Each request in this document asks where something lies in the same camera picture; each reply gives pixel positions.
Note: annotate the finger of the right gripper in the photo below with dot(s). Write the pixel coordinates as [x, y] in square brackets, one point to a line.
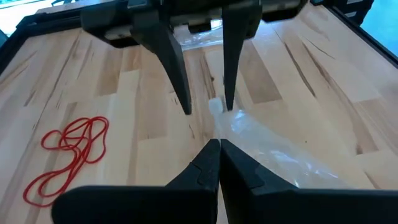
[233, 46]
[171, 62]

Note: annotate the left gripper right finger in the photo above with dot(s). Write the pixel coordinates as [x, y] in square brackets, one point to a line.
[295, 208]

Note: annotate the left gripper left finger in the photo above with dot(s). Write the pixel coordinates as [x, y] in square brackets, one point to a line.
[140, 205]

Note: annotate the clear zip bag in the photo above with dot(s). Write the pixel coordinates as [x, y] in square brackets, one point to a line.
[199, 39]
[264, 140]

